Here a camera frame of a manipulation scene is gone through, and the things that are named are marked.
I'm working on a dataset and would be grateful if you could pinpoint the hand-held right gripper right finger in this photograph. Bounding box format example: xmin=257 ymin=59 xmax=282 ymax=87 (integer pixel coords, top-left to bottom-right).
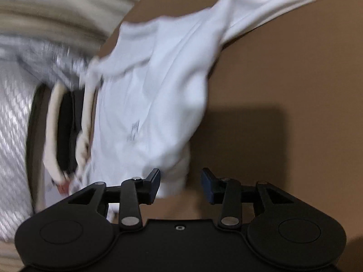
xmin=201 ymin=168 xmax=295 ymax=230

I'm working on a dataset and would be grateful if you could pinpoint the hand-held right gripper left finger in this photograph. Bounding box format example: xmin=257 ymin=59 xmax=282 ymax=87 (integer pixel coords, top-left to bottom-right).
xmin=68 ymin=168 xmax=161 ymax=231

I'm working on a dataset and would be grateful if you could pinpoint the white shirt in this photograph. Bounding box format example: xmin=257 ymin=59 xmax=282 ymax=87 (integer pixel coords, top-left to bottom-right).
xmin=68 ymin=0 xmax=353 ymax=223

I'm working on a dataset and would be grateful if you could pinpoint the dark brown folded garment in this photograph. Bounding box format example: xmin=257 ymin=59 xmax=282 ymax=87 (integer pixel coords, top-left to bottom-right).
xmin=72 ymin=91 xmax=86 ymax=173

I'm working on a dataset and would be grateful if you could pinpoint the black folded garment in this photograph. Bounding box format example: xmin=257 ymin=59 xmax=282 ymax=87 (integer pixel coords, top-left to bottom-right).
xmin=57 ymin=91 xmax=76 ymax=173

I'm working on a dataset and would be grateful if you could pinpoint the dark brown pillow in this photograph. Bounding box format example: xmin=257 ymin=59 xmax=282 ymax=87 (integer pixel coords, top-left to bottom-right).
xmin=26 ymin=83 xmax=49 ymax=214

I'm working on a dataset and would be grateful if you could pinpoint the silver quilted cushion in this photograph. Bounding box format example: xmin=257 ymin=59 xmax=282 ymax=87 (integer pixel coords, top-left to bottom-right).
xmin=0 ymin=62 xmax=43 ymax=244

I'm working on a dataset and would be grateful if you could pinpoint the silver wrinkled cushion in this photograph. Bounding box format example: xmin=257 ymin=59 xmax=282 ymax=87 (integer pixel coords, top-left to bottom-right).
xmin=0 ymin=32 xmax=94 ymax=84

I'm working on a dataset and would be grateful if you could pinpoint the beige curtain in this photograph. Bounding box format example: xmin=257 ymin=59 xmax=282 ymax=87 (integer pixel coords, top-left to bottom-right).
xmin=0 ymin=0 xmax=182 ymax=46

